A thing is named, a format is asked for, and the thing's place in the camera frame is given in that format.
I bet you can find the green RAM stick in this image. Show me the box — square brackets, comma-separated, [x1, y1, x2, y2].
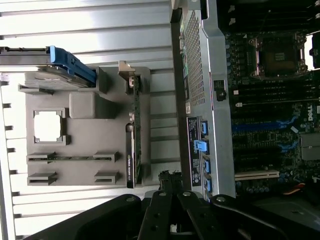
[27, 156, 116, 161]

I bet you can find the silver CPU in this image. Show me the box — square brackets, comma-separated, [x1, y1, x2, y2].
[33, 113, 62, 143]

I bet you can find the hard disk in blue carrier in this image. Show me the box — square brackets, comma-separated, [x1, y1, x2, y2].
[0, 45, 97, 88]

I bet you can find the CPU socket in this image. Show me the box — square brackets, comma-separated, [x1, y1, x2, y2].
[247, 32, 307, 78]

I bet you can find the open black PC case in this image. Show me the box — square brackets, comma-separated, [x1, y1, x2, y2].
[170, 0, 320, 218]

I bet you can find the white expansion slot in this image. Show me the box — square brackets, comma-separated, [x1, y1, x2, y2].
[234, 169, 280, 182]

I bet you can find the silver socket cover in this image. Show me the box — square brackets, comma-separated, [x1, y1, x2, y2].
[304, 33, 320, 71]

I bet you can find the green motherboard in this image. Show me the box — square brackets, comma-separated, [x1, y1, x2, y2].
[224, 24, 320, 201]

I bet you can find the power wire bundle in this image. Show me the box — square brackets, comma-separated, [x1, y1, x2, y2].
[281, 182, 306, 197]

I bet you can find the blue expansion slot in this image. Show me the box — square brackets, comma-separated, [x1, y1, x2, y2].
[231, 119, 300, 133]

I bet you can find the silver chipset heatsink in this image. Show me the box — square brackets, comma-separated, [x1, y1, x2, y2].
[300, 133, 320, 161]

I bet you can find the grey parts rack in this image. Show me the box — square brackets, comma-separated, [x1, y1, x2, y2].
[17, 66, 152, 190]

